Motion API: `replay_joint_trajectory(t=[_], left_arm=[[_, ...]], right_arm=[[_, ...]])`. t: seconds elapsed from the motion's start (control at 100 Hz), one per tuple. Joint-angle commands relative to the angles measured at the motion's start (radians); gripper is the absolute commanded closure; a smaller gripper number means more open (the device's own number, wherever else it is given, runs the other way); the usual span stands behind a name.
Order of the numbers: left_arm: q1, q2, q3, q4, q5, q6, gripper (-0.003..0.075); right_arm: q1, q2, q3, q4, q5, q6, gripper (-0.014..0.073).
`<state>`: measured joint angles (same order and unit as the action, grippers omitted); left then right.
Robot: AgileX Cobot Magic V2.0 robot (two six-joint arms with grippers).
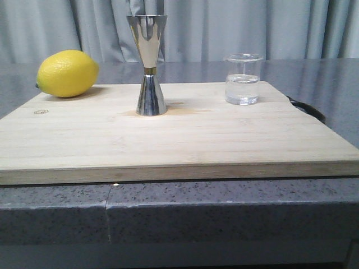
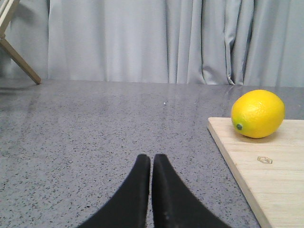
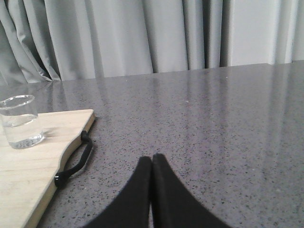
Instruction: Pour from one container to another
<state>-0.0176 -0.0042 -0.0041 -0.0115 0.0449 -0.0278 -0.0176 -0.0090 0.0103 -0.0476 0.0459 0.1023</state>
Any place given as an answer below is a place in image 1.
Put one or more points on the clear glass measuring cup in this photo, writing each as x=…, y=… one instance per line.
x=243, y=77

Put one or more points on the grey curtain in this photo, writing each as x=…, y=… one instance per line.
x=196, y=31

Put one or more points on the silver double jigger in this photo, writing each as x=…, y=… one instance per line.
x=147, y=31

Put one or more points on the yellow lemon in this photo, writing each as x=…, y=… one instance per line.
x=67, y=74

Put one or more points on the wooden cutting board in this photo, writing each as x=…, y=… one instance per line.
x=98, y=137

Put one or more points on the black cutting board handle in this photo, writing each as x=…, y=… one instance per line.
x=308, y=109

